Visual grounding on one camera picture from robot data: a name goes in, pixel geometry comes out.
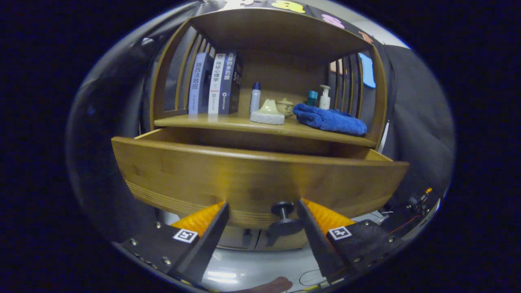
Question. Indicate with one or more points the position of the teal bottle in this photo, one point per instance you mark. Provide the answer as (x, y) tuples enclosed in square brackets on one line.
[(311, 99)]

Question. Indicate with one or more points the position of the dark blue book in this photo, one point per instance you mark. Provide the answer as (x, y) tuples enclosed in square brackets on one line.
[(230, 83)]

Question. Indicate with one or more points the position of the wooden cabinet door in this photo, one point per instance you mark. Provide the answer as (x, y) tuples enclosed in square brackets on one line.
[(234, 240), (285, 244)]

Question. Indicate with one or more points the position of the white bottle with blue cap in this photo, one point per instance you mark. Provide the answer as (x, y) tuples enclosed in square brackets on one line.
[(255, 99)]

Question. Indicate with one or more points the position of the white pump bottle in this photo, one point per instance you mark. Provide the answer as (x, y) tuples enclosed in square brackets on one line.
[(324, 101)]

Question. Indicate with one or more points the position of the white book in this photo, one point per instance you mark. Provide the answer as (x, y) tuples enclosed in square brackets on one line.
[(215, 85)]

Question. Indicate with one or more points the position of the wooden countertop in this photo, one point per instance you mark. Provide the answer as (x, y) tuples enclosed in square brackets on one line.
[(228, 122)]

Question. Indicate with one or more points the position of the wooden drawer with black knob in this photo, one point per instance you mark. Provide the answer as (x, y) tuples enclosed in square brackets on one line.
[(203, 175)]

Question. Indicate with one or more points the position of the beige lidded teacup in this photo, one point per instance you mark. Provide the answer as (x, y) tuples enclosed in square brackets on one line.
[(287, 106)]

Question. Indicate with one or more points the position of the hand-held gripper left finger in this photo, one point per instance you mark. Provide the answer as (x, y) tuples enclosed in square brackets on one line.
[(211, 242)]

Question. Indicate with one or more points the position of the black device with orange tip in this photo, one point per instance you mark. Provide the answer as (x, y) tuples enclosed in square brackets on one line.
[(403, 221)]

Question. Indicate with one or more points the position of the wooden cabinet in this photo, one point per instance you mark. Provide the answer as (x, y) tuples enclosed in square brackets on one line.
[(276, 32)]

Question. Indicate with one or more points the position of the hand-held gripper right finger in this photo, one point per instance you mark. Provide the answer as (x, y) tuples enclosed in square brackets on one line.
[(313, 240)]

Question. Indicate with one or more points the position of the cream item with grey base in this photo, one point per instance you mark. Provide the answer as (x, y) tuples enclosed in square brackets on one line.
[(266, 116)]

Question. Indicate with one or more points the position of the folded blue towel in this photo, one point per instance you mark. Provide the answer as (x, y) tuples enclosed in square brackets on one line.
[(329, 119)]

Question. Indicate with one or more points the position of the light blue book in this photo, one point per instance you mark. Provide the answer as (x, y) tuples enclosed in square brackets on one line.
[(198, 85)]

